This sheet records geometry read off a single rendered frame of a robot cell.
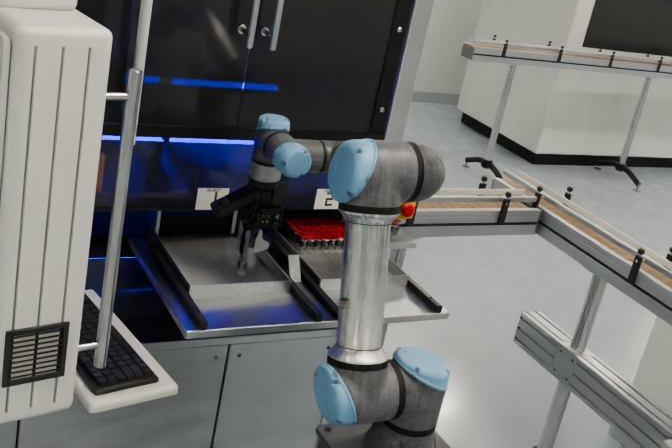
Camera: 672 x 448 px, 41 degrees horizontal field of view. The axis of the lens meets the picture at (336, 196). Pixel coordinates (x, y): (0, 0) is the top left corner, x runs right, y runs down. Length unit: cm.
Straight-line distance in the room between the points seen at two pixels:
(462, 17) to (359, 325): 672
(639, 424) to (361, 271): 146
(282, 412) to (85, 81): 150
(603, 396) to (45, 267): 189
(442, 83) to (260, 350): 596
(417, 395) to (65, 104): 83
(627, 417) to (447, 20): 570
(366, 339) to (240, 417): 110
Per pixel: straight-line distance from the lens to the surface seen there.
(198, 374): 260
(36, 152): 158
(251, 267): 233
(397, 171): 165
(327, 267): 241
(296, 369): 273
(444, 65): 832
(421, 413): 181
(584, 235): 299
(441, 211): 285
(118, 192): 168
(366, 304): 168
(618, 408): 298
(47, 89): 155
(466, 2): 827
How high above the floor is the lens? 188
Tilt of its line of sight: 20 degrees down
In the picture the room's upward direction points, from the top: 12 degrees clockwise
